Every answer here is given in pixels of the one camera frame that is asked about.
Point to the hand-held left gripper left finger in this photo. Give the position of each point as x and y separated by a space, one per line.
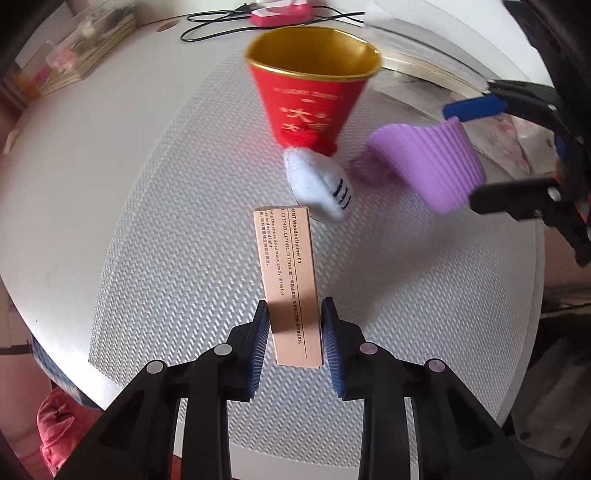
261 355

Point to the white cat plush toy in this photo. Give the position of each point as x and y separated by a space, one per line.
318 184

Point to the pink white plastic packet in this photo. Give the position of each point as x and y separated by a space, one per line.
526 138

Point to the red gold paper cup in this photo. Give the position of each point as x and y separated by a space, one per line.
304 101

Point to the pink tape dispenser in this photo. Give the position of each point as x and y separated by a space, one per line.
281 14

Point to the white textured table mat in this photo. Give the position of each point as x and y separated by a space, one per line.
184 230

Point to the pink printed blanket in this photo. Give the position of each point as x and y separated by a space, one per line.
60 429

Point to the peach cardboard box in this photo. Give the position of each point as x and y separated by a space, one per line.
288 286

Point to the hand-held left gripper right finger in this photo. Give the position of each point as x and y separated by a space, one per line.
330 355

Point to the purple ribbed cup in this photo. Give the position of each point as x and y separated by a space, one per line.
429 161

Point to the open white book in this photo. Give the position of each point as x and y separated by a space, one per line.
415 50

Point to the stack of notebooks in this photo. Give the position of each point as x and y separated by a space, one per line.
69 69

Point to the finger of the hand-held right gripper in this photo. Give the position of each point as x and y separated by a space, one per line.
475 108
512 198

